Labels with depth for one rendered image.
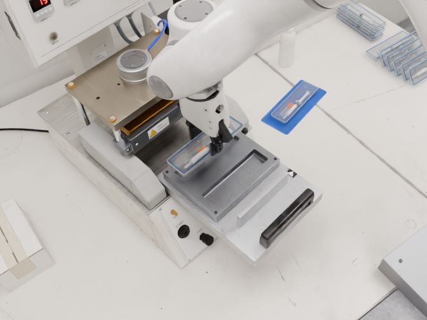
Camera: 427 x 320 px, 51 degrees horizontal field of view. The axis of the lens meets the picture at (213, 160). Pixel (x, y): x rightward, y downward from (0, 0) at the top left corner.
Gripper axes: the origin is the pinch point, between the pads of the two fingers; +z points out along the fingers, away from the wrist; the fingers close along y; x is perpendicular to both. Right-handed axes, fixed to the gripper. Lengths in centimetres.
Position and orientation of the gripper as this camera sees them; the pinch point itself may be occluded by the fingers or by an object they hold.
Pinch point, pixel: (206, 139)
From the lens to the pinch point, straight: 96.4
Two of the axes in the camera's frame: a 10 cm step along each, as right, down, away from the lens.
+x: -7.0, 5.9, -4.0
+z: 0.5, 6.0, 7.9
